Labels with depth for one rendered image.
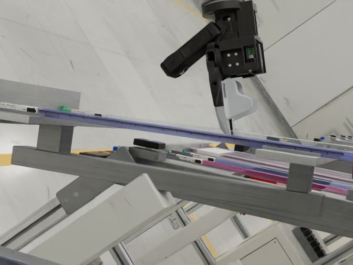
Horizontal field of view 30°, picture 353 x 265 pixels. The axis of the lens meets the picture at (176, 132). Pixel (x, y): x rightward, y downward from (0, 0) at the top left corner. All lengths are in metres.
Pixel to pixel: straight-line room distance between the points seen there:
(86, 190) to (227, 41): 0.40
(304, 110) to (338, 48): 1.03
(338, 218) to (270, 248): 1.53
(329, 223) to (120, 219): 0.39
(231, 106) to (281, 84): 9.08
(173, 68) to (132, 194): 0.23
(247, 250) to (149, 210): 1.76
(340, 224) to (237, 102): 0.29
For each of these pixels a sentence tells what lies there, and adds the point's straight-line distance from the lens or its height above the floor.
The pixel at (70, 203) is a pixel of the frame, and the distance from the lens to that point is 1.26.
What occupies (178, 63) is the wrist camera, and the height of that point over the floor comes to 0.95.
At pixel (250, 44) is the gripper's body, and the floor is 1.06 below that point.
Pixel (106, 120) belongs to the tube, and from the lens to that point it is 0.88.
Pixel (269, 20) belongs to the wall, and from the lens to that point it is 10.26.
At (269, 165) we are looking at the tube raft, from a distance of 1.67.
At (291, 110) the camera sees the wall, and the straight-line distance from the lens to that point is 10.07.
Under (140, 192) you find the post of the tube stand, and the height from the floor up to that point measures 0.82.
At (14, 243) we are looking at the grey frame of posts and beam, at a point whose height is 0.46.
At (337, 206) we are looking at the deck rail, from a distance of 1.17.
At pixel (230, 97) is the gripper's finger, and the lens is 1.04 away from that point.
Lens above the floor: 1.15
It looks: 14 degrees down
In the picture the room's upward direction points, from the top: 55 degrees clockwise
